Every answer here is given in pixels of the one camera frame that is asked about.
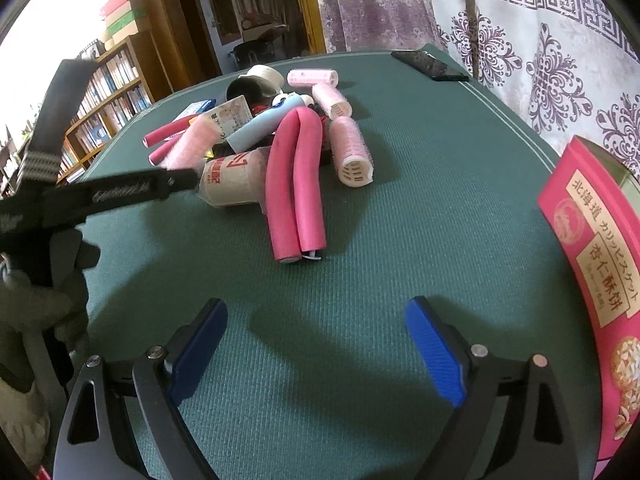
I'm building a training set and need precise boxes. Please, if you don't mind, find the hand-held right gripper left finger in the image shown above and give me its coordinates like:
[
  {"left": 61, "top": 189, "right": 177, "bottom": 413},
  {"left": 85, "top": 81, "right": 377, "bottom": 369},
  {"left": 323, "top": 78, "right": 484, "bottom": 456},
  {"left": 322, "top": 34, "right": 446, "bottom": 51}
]
[{"left": 52, "top": 297, "right": 230, "bottom": 480}]

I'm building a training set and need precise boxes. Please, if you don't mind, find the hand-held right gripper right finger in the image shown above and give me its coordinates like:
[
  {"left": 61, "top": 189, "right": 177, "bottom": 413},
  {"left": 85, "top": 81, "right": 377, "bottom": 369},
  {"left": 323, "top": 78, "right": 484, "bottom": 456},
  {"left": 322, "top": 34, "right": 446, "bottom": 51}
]
[{"left": 404, "top": 296, "right": 576, "bottom": 480}]

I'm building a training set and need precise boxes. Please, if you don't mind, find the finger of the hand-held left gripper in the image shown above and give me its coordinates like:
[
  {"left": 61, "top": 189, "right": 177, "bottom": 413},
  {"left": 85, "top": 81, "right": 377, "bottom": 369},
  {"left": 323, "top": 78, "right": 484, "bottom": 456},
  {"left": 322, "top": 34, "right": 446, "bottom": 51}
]
[{"left": 161, "top": 167, "right": 201, "bottom": 196}]

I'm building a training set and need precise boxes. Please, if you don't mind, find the white packet red print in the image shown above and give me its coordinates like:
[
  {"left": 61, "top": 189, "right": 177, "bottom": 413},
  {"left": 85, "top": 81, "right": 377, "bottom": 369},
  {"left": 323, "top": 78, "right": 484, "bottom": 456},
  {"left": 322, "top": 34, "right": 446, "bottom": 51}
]
[{"left": 199, "top": 146, "right": 273, "bottom": 209}]

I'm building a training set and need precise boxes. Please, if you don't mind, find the small blue box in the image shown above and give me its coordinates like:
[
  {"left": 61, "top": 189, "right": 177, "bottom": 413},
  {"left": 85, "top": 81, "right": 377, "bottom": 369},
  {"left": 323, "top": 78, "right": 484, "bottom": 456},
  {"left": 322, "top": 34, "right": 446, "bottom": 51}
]
[{"left": 179, "top": 101, "right": 215, "bottom": 122}]

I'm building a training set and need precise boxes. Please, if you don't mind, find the small white printed box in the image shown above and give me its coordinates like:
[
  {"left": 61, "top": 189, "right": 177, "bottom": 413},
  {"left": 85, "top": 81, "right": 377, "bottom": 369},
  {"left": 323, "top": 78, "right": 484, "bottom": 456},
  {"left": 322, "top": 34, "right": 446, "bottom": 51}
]
[{"left": 206, "top": 97, "right": 251, "bottom": 138}]

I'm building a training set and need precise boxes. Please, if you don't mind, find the light blue tube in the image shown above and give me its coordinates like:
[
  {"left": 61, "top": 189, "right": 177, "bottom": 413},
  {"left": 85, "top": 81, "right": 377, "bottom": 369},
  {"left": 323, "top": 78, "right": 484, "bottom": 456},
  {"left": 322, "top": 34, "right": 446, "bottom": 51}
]
[{"left": 226, "top": 94, "right": 307, "bottom": 153}]

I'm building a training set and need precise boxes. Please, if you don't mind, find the bent pink foam curler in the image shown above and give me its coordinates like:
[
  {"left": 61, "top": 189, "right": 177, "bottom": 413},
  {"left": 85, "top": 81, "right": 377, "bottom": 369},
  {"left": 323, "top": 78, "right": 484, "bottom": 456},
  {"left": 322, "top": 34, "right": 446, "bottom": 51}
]
[{"left": 266, "top": 107, "right": 328, "bottom": 264}]

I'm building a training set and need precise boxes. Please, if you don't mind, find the large pink hair roller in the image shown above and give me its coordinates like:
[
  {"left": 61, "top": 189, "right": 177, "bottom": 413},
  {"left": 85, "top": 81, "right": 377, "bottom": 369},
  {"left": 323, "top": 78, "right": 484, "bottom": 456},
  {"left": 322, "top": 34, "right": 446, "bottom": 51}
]
[{"left": 327, "top": 115, "right": 376, "bottom": 188}]

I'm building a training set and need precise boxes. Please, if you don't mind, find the pink biscuit tin box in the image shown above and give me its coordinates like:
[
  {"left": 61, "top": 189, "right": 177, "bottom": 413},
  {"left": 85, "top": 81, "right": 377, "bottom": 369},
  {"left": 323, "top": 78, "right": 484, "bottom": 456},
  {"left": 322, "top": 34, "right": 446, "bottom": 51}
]
[{"left": 537, "top": 135, "right": 640, "bottom": 466}]

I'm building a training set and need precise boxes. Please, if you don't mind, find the person's left forearm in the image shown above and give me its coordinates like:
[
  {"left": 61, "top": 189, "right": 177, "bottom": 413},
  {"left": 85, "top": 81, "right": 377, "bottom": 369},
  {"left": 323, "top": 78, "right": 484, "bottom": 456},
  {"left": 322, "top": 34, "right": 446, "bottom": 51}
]
[{"left": 12, "top": 59, "right": 97, "bottom": 198}]

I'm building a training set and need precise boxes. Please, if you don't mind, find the green felt desktop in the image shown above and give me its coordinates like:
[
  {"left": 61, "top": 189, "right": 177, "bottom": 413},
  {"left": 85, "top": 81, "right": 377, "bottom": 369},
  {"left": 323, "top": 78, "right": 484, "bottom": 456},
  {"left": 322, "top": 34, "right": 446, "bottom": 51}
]
[{"left": 57, "top": 44, "right": 608, "bottom": 480}]

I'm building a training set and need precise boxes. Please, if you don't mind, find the person's left hand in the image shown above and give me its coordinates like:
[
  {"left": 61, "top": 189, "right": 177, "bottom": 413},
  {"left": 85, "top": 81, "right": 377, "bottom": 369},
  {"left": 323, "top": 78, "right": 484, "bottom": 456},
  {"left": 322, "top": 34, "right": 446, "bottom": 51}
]
[{"left": 0, "top": 260, "right": 91, "bottom": 377}]

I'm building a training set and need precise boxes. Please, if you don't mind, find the dark grey funnel cup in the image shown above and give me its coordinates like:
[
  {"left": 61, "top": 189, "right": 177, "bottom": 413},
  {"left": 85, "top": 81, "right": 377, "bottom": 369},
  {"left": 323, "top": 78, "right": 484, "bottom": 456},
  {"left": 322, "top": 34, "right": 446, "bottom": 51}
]
[{"left": 225, "top": 80, "right": 263, "bottom": 108}]

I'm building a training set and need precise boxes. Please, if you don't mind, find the wooden bookshelf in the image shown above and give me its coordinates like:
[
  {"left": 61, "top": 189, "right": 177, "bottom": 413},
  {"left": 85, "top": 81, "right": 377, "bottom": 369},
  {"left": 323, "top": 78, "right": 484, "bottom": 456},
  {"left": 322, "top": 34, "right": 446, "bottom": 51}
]
[{"left": 57, "top": 30, "right": 166, "bottom": 183}]

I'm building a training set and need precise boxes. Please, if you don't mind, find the beige cardboard box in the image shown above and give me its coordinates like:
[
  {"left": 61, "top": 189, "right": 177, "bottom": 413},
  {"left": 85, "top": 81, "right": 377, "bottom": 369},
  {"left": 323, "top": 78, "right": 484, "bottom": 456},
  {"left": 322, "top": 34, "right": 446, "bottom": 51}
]
[{"left": 106, "top": 22, "right": 151, "bottom": 45}]

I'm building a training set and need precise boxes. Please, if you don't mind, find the pink cardboard box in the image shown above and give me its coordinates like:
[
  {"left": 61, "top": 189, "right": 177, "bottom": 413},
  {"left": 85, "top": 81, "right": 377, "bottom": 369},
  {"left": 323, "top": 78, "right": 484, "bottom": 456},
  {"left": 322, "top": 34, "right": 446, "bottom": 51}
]
[{"left": 101, "top": 0, "right": 143, "bottom": 17}]

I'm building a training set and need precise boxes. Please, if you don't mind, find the wooden door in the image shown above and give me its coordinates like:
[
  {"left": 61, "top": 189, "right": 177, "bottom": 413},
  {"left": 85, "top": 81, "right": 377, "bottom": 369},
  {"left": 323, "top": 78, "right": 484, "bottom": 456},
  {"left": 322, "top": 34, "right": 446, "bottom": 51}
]
[{"left": 292, "top": 0, "right": 326, "bottom": 56}]

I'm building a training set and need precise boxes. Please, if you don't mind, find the black phone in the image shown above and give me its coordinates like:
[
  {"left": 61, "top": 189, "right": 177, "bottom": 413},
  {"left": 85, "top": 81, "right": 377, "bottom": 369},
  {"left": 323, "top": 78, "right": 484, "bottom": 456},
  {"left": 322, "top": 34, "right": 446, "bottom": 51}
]
[{"left": 391, "top": 50, "right": 471, "bottom": 82}]

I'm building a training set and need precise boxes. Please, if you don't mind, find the white purple patterned curtain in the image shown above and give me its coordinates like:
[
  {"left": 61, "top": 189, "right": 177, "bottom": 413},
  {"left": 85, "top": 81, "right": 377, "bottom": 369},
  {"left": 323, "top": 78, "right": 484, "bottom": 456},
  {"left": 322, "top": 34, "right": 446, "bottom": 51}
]
[{"left": 312, "top": 0, "right": 640, "bottom": 186}]

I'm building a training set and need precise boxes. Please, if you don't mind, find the wooden door frame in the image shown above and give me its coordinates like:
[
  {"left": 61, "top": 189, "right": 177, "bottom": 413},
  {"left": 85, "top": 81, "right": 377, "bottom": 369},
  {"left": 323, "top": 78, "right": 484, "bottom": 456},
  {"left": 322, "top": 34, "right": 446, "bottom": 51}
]
[{"left": 135, "top": 0, "right": 221, "bottom": 96}]

